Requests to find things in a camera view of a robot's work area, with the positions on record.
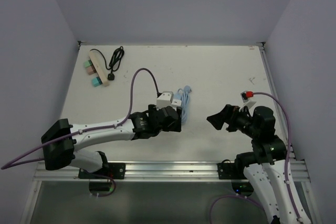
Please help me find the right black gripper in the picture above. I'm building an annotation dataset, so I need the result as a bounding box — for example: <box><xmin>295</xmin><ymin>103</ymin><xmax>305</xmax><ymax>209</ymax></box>
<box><xmin>206</xmin><ymin>103</ymin><xmax>259</xmax><ymax>138</ymax></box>

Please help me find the light blue power strip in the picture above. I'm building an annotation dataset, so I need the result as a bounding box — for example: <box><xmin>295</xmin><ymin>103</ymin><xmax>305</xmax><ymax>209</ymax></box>
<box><xmin>174</xmin><ymin>86</ymin><xmax>192</xmax><ymax>124</ymax></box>

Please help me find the black power cable with plug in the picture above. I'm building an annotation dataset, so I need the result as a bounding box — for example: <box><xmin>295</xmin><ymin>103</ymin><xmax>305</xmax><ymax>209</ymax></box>
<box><xmin>90</xmin><ymin>46</ymin><xmax>124</xmax><ymax>80</ymax></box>

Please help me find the beige red power strip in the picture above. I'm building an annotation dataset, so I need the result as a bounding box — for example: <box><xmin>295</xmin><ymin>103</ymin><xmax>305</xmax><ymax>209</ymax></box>
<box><xmin>89</xmin><ymin>51</ymin><xmax>109</xmax><ymax>87</ymax></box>

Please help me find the white USB charger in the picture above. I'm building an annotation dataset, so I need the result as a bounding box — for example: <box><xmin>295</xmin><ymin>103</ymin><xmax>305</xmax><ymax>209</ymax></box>
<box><xmin>171</xmin><ymin>99</ymin><xmax>182</xmax><ymax>108</ymax></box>

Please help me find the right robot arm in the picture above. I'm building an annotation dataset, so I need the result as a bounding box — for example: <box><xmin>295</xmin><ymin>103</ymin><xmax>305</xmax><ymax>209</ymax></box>
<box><xmin>207</xmin><ymin>104</ymin><xmax>311</xmax><ymax>223</ymax></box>

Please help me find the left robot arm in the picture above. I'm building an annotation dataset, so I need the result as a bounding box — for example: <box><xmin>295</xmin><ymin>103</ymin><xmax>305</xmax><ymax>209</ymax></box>
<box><xmin>41</xmin><ymin>104</ymin><xmax>182</xmax><ymax>178</ymax></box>

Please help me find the teal plug adapter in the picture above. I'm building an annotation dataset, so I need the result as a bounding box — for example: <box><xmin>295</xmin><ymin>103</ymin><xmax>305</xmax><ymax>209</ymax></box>
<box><xmin>91</xmin><ymin>77</ymin><xmax>102</xmax><ymax>87</ymax></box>

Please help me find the pink brown plug adapter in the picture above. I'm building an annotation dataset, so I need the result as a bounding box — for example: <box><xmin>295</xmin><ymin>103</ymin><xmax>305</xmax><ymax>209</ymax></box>
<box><xmin>86</xmin><ymin>66</ymin><xmax>96</xmax><ymax>75</ymax></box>

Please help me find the green plug adapter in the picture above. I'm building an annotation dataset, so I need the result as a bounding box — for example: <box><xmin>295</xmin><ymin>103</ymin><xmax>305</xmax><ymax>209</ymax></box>
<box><xmin>83</xmin><ymin>60</ymin><xmax>92</xmax><ymax>68</ymax></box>

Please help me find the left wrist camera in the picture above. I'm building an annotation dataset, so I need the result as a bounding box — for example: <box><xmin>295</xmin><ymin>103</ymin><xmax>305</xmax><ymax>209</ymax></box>
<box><xmin>156</xmin><ymin>91</ymin><xmax>174</xmax><ymax>109</ymax></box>

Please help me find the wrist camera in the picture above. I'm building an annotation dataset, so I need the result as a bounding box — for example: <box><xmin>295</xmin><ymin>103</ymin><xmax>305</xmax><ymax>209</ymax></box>
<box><xmin>240</xmin><ymin>91</ymin><xmax>256</xmax><ymax>109</ymax></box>
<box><xmin>156</xmin><ymin>91</ymin><xmax>174</xmax><ymax>109</ymax></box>

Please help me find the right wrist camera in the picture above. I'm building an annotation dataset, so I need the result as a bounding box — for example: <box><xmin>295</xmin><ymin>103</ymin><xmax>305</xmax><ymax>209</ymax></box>
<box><xmin>240</xmin><ymin>91</ymin><xmax>256</xmax><ymax>109</ymax></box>

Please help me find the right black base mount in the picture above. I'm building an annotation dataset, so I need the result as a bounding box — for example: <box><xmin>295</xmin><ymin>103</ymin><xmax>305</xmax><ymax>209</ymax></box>
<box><xmin>217</xmin><ymin>158</ymin><xmax>251</xmax><ymax>180</ymax></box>

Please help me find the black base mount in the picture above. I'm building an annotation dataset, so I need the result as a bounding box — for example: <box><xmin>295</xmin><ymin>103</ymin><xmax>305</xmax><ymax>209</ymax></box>
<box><xmin>78</xmin><ymin>163</ymin><xmax>126</xmax><ymax>180</ymax></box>
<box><xmin>217</xmin><ymin>158</ymin><xmax>251</xmax><ymax>180</ymax></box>

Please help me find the aluminium mounting rail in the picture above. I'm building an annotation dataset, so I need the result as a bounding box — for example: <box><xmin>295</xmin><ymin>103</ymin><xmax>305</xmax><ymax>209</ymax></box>
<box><xmin>33</xmin><ymin>158</ymin><xmax>312</xmax><ymax>183</ymax></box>

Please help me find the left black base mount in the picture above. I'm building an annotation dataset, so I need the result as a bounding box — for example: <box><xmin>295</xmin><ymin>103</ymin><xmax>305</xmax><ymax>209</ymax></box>
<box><xmin>78</xmin><ymin>163</ymin><xmax>126</xmax><ymax>180</ymax></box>

